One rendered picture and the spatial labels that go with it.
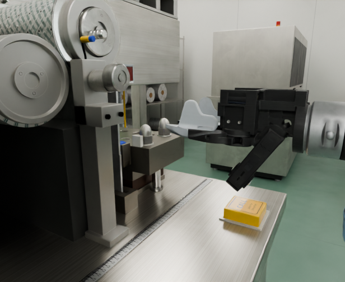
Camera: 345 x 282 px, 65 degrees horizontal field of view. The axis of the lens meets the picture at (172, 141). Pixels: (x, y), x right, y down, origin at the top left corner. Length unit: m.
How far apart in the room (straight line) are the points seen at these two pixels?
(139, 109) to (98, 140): 0.98
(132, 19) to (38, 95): 0.75
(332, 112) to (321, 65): 4.47
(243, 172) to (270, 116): 0.09
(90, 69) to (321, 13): 4.63
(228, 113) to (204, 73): 4.89
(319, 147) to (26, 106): 0.39
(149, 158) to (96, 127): 0.18
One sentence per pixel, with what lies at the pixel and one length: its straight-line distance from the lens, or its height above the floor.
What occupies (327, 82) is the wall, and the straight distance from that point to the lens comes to 4.85.
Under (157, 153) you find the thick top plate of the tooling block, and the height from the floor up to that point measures 1.01.
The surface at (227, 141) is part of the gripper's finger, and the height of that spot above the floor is 1.09.
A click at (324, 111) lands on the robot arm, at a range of 0.39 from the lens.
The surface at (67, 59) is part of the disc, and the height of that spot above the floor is 1.21.
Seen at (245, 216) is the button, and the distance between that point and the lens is 0.55.
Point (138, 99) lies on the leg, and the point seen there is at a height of 1.06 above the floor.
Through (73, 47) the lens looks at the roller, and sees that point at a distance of 0.46.
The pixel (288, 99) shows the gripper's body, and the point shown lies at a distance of 0.41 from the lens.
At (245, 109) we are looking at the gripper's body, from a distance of 0.39.
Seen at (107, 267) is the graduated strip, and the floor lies 0.90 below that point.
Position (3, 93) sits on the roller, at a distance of 0.41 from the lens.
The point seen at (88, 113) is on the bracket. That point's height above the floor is 1.12.
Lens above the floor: 1.18
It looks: 14 degrees down
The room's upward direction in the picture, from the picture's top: straight up
